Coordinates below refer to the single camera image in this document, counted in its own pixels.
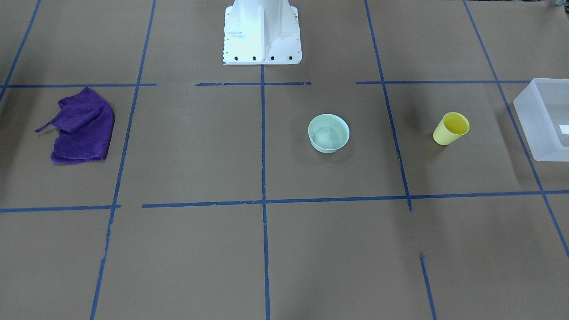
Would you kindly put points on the translucent white plastic bin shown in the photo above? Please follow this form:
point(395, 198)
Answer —
point(543, 110)

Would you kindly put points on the purple microfiber cloth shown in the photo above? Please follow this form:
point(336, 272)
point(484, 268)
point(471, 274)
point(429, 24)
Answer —
point(85, 123)

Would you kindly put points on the yellow plastic cup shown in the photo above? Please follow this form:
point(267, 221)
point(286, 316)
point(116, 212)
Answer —
point(452, 126)

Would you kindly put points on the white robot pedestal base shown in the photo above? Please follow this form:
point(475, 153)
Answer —
point(261, 32)

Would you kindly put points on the mint green bowl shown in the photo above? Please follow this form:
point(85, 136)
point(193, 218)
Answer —
point(328, 133)

